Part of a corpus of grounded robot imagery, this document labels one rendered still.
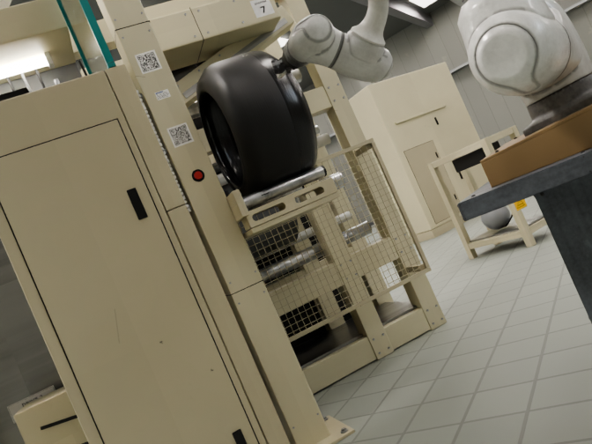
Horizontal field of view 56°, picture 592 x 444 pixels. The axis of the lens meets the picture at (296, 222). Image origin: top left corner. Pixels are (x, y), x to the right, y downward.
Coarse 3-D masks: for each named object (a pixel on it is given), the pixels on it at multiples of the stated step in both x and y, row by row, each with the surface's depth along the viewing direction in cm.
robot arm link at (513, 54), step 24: (480, 0) 103; (504, 0) 101; (528, 0) 100; (480, 24) 102; (504, 24) 98; (528, 24) 97; (552, 24) 101; (480, 48) 101; (504, 48) 99; (528, 48) 97; (552, 48) 99; (480, 72) 103; (504, 72) 100; (528, 72) 99; (552, 72) 103
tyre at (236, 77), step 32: (224, 64) 200; (256, 64) 198; (224, 96) 193; (256, 96) 191; (288, 96) 194; (224, 128) 240; (256, 128) 190; (288, 128) 194; (224, 160) 238; (256, 160) 194; (288, 160) 199
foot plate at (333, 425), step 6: (324, 420) 217; (330, 420) 215; (336, 420) 213; (330, 426) 209; (336, 426) 206; (342, 426) 204; (348, 426) 201; (330, 432) 204; (336, 432) 201; (342, 432) 198; (348, 432) 196; (354, 432) 196; (330, 438) 198; (336, 438) 196; (342, 438) 195
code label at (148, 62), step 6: (138, 54) 201; (144, 54) 201; (150, 54) 202; (138, 60) 200; (144, 60) 201; (150, 60) 202; (156, 60) 202; (144, 66) 201; (150, 66) 201; (156, 66) 202; (144, 72) 200
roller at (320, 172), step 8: (320, 168) 206; (296, 176) 204; (304, 176) 204; (312, 176) 205; (320, 176) 206; (280, 184) 201; (288, 184) 202; (296, 184) 203; (304, 184) 205; (256, 192) 199; (264, 192) 199; (272, 192) 200; (280, 192) 201; (248, 200) 197; (256, 200) 198; (264, 200) 199
